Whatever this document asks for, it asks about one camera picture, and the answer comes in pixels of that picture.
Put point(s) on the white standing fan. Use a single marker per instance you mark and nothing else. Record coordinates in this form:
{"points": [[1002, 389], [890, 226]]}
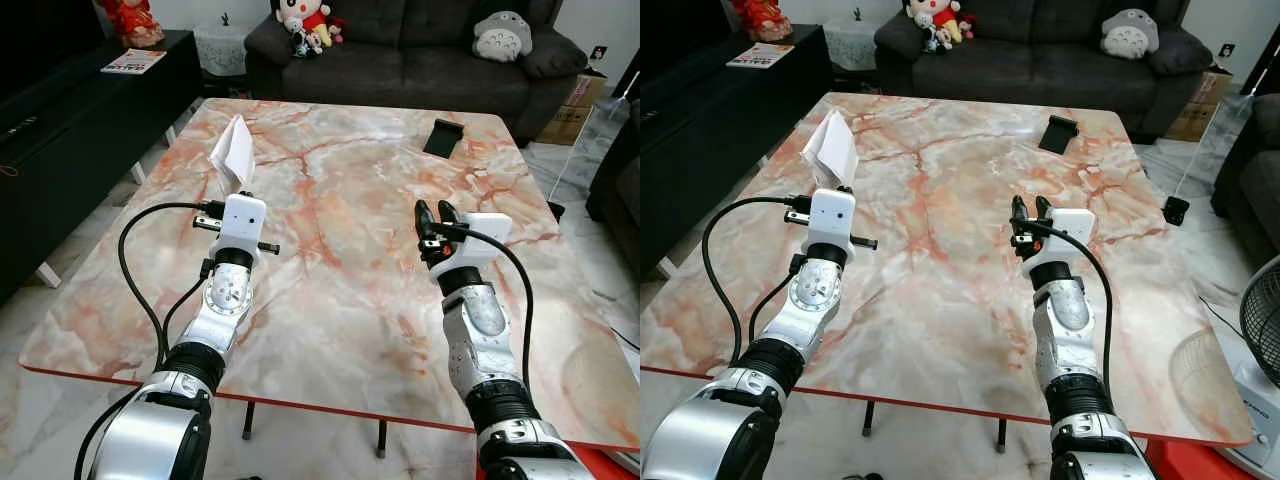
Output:
{"points": [[1255, 400]]}

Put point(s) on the black TV cabinet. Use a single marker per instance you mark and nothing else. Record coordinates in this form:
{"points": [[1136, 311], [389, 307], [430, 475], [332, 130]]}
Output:
{"points": [[90, 130], [720, 120]]}

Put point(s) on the black phone stand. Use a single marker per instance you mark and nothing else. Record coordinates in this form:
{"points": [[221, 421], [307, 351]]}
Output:
{"points": [[1058, 135], [444, 138]]}

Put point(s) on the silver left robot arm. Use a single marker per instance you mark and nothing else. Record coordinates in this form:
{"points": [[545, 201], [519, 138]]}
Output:
{"points": [[225, 300], [812, 300]]}

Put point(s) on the dark grey fabric sofa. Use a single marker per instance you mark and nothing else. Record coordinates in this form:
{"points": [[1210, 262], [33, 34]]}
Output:
{"points": [[400, 70], [1030, 65]]}

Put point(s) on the white lace side table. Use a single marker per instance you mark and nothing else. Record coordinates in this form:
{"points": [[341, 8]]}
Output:
{"points": [[850, 46], [220, 50]]}

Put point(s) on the white red booklet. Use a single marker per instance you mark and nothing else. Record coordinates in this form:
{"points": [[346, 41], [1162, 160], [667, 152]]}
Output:
{"points": [[760, 55], [133, 61]]}

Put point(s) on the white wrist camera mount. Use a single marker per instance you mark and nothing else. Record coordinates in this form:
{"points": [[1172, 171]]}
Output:
{"points": [[243, 222], [832, 215], [485, 238], [1072, 230]]}

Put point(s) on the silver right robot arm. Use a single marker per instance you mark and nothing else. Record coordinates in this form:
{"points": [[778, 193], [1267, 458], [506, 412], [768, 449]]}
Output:
{"points": [[1065, 320], [478, 330]]}

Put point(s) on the dark armchair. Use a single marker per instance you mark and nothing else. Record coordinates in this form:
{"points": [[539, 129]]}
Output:
{"points": [[1250, 170], [615, 180]]}

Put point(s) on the red plastic stool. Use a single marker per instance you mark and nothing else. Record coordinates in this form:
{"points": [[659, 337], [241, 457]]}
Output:
{"points": [[1180, 462], [605, 468]]}

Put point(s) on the black power adapter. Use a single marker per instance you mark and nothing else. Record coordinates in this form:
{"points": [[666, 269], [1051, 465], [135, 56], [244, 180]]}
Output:
{"points": [[556, 211], [1176, 211]]}

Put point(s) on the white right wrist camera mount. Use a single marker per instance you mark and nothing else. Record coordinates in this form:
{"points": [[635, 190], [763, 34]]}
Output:
{"points": [[485, 238], [1072, 230]]}

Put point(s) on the grey Totoro plush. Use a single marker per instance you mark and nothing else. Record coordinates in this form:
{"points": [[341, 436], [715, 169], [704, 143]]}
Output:
{"points": [[503, 38], [1130, 34]]}

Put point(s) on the red ornament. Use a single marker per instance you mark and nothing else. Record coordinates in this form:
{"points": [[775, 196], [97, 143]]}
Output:
{"points": [[135, 22], [762, 18]]}

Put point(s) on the white paper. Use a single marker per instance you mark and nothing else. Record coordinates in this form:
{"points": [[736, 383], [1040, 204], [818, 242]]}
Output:
{"points": [[832, 150], [236, 152]]}

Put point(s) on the red dress doll plush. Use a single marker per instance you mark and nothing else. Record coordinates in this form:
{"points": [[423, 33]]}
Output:
{"points": [[937, 18], [305, 22]]}

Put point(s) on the brown cardboard box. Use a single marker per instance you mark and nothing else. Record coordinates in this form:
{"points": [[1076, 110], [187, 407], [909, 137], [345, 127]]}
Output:
{"points": [[1200, 105], [572, 110]]}

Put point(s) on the black metal table leg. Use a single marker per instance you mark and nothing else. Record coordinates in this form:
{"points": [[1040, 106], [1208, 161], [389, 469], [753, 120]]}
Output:
{"points": [[248, 420], [1001, 435], [869, 418], [382, 438]]}

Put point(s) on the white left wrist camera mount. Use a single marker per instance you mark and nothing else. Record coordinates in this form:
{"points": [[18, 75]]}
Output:
{"points": [[243, 222], [832, 215]]}

